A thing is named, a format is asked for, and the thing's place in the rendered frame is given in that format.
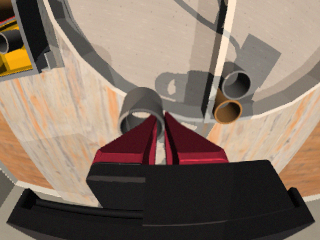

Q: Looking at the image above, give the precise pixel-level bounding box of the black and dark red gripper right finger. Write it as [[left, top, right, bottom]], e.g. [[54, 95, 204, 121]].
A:
[[164, 112, 229, 165]]

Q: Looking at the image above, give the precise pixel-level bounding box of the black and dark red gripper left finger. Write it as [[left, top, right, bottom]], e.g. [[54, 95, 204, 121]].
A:
[[92, 115, 157, 165]]

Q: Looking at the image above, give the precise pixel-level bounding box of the yellow bin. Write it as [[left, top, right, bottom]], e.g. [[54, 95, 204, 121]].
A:
[[0, 20, 33, 76]]

